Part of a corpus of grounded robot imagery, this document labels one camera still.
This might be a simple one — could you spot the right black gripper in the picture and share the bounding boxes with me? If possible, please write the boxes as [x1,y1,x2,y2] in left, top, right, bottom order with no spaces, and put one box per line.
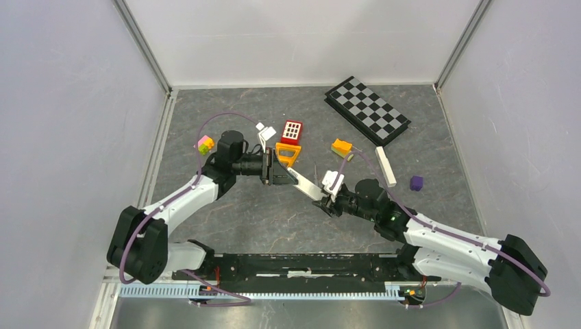
[312,187,377,223]

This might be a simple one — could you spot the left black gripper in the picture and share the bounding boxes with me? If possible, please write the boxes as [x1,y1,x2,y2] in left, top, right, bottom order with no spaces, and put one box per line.
[232,148,298,186]

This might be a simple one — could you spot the white remote control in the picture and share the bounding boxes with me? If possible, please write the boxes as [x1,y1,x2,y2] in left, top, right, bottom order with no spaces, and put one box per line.
[375,146,397,187]
[287,168,326,201]

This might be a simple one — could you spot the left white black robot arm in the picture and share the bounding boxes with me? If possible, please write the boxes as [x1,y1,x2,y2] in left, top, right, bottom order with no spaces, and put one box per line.
[106,130,299,284]

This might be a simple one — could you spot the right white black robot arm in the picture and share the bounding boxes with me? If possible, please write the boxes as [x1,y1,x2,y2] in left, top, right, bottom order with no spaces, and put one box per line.
[313,179,550,316]

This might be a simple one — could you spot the red white window block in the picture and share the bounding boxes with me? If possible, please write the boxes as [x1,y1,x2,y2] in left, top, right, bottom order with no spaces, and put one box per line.
[280,120,304,145]

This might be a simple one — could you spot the orange green toy block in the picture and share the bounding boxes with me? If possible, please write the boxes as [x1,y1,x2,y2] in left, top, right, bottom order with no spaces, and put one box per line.
[331,138,354,162]

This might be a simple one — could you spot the pink yellow green blocks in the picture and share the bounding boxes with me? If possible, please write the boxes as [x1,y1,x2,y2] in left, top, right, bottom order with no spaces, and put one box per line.
[195,135,215,156]

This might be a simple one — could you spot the purple cube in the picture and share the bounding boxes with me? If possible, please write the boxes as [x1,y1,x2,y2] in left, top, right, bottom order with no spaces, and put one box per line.
[410,175,423,191]

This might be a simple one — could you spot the black grey checkerboard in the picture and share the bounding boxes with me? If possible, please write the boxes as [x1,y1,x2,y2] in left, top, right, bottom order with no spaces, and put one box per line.
[325,76,411,147]

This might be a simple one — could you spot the orange triangular plastic frame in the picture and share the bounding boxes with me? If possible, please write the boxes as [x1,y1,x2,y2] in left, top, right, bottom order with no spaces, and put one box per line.
[275,143,301,168]

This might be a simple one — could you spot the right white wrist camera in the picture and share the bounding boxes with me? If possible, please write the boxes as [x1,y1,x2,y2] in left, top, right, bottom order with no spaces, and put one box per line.
[321,171,345,202]

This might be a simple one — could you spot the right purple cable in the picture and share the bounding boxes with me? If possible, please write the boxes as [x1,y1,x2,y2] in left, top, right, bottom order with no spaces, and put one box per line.
[334,149,552,310]

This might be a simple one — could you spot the purple cable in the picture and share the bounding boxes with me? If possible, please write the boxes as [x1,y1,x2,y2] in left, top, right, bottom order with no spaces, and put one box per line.
[334,149,552,310]
[119,111,260,308]

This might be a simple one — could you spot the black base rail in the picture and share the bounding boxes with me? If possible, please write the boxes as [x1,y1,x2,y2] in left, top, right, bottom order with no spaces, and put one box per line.
[194,253,440,293]

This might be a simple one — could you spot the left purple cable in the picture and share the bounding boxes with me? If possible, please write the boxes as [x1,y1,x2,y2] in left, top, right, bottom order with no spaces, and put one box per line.
[119,111,260,308]

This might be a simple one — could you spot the white slotted cable duct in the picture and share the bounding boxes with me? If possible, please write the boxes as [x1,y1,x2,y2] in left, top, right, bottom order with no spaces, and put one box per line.
[119,282,404,302]

